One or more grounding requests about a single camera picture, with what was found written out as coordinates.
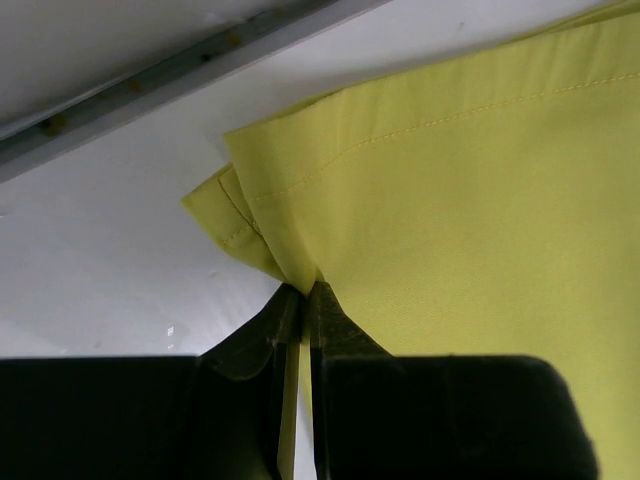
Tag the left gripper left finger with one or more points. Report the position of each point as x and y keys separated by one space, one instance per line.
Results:
x=229 y=413

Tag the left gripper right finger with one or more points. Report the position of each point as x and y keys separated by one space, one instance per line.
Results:
x=380 y=416

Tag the yellow trousers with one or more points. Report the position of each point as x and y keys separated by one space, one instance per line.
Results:
x=485 y=204

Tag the left aluminium side rail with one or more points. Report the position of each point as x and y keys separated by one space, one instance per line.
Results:
x=121 y=101

